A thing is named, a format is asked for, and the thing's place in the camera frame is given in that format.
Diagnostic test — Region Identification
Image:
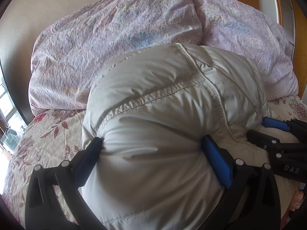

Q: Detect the beige quilted down jacket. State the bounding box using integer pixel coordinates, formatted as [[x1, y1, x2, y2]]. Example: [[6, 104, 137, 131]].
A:
[[81, 42, 298, 230]]

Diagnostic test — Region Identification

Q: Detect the person's right hand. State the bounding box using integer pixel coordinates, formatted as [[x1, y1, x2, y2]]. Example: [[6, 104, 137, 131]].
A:
[[288, 190, 304, 211]]

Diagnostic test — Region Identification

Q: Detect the right lilac floral pillow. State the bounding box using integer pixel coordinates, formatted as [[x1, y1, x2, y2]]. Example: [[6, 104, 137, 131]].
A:
[[193, 0, 299, 100]]

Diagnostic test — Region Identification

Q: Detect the lilac floral pillow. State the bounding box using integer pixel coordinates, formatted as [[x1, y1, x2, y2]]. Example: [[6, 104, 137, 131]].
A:
[[29, 0, 202, 115], [193, 0, 299, 100]]

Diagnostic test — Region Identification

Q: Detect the left lilac floral pillow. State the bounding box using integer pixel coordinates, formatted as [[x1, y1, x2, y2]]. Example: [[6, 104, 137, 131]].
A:
[[29, 0, 202, 115]]

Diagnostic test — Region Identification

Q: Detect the window with dark frame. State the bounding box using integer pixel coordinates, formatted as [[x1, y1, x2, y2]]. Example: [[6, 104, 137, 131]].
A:
[[1, 63, 34, 154]]

